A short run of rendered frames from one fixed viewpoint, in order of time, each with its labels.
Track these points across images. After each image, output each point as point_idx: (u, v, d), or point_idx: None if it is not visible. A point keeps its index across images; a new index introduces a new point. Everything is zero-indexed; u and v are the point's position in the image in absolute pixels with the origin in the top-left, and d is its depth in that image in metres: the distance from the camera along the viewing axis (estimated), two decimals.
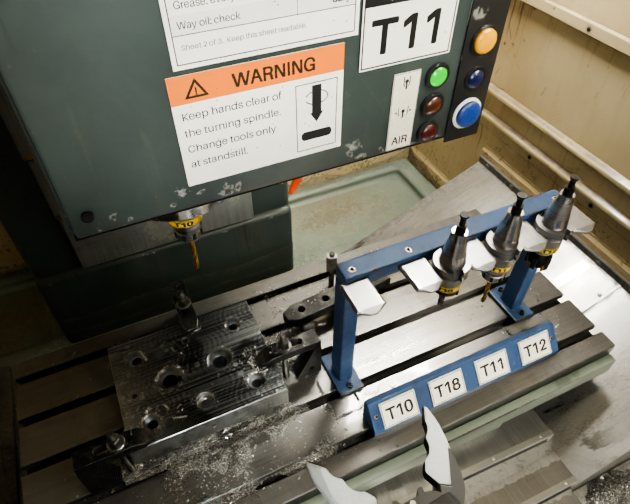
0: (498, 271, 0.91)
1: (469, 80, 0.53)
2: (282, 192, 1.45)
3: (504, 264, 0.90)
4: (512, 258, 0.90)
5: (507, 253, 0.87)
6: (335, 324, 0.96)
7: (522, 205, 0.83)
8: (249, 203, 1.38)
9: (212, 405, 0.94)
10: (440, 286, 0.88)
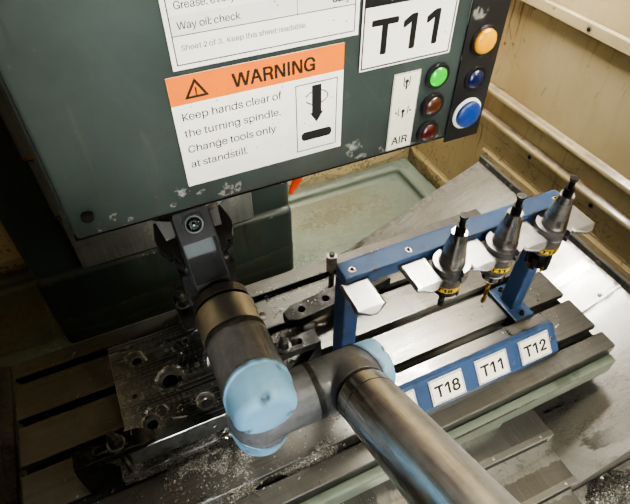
0: (498, 272, 0.91)
1: (469, 80, 0.53)
2: (282, 192, 1.45)
3: (504, 265, 0.90)
4: (512, 259, 0.90)
5: (507, 254, 0.87)
6: (335, 324, 0.96)
7: (522, 206, 0.84)
8: (249, 203, 1.38)
9: (212, 405, 0.94)
10: (440, 287, 0.88)
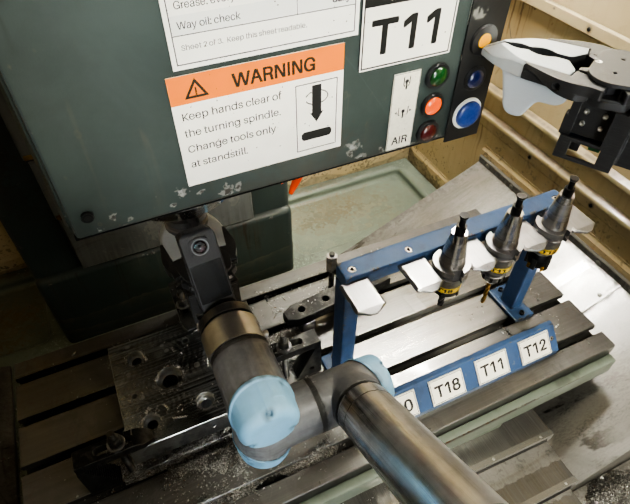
0: (498, 272, 0.91)
1: (469, 80, 0.53)
2: (282, 192, 1.45)
3: (504, 265, 0.90)
4: (512, 259, 0.90)
5: (507, 254, 0.87)
6: (335, 324, 0.96)
7: (522, 206, 0.84)
8: (249, 203, 1.38)
9: (212, 405, 0.94)
10: (440, 287, 0.88)
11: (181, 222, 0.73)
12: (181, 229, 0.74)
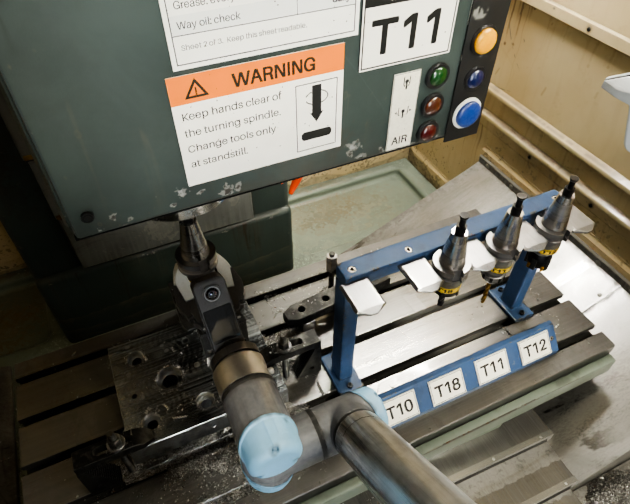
0: (498, 272, 0.91)
1: (469, 80, 0.53)
2: (282, 192, 1.45)
3: (504, 265, 0.90)
4: (512, 259, 0.90)
5: (507, 254, 0.87)
6: (335, 324, 0.96)
7: (522, 206, 0.84)
8: (249, 203, 1.38)
9: (212, 405, 0.94)
10: (440, 287, 0.88)
11: (193, 265, 0.79)
12: (193, 271, 0.80)
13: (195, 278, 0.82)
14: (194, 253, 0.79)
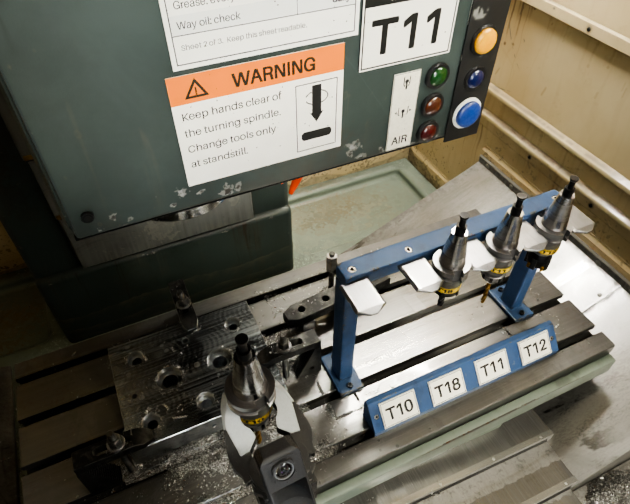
0: (498, 272, 0.91)
1: (469, 80, 0.53)
2: (282, 192, 1.45)
3: (504, 265, 0.90)
4: (512, 259, 0.90)
5: (507, 254, 0.87)
6: (335, 324, 0.96)
7: (522, 206, 0.84)
8: (249, 203, 1.38)
9: (212, 405, 0.94)
10: (440, 287, 0.88)
11: (249, 406, 0.63)
12: (247, 410, 0.64)
13: None
14: (251, 393, 0.62)
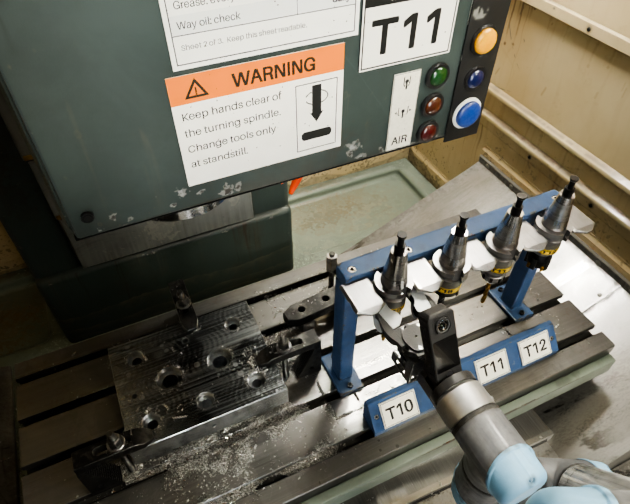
0: (498, 272, 0.91)
1: (469, 80, 0.53)
2: (282, 192, 1.45)
3: (504, 265, 0.90)
4: (512, 259, 0.90)
5: (507, 254, 0.87)
6: (335, 324, 0.96)
7: (522, 206, 0.84)
8: (249, 203, 1.38)
9: (212, 405, 0.94)
10: (440, 287, 0.88)
11: (396, 293, 0.81)
12: (393, 298, 0.82)
13: (392, 305, 0.84)
14: (399, 282, 0.81)
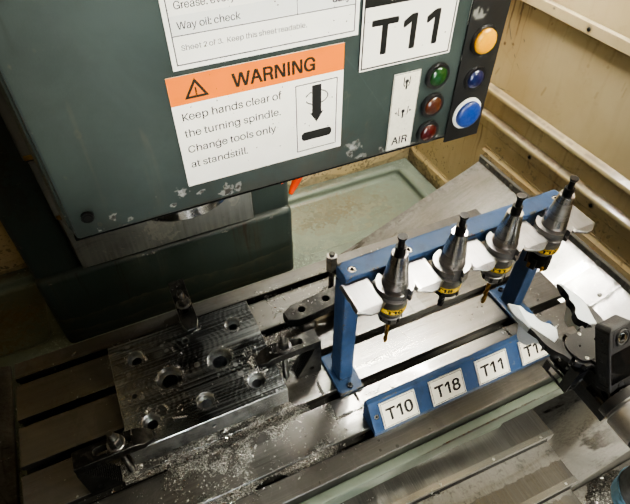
0: (498, 272, 0.91)
1: (469, 80, 0.53)
2: (282, 192, 1.45)
3: (504, 265, 0.90)
4: (512, 259, 0.90)
5: (507, 254, 0.87)
6: (335, 324, 0.96)
7: (522, 206, 0.84)
8: (249, 203, 1.38)
9: (212, 405, 0.94)
10: (440, 287, 0.88)
11: (398, 295, 0.81)
12: (395, 300, 0.82)
13: (393, 307, 0.84)
14: (400, 284, 0.81)
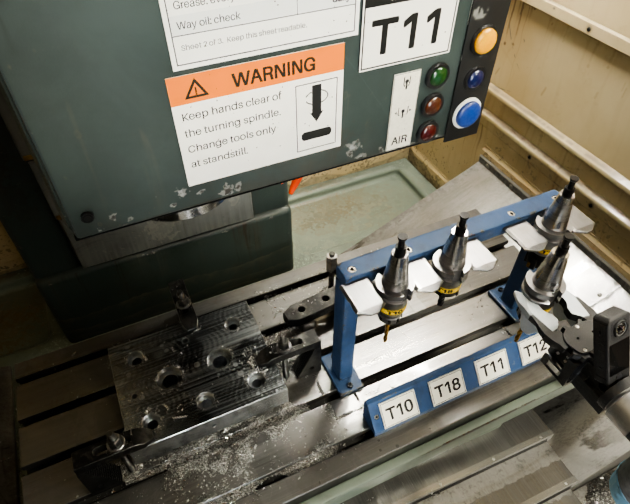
0: None
1: (469, 80, 0.53)
2: (282, 192, 1.45)
3: (544, 306, 0.84)
4: (553, 300, 0.84)
5: (549, 296, 0.81)
6: (335, 324, 0.96)
7: (568, 246, 0.77)
8: (249, 203, 1.38)
9: (212, 405, 0.94)
10: (440, 287, 0.88)
11: (398, 295, 0.81)
12: (395, 300, 0.82)
13: (393, 307, 0.84)
14: (400, 284, 0.81)
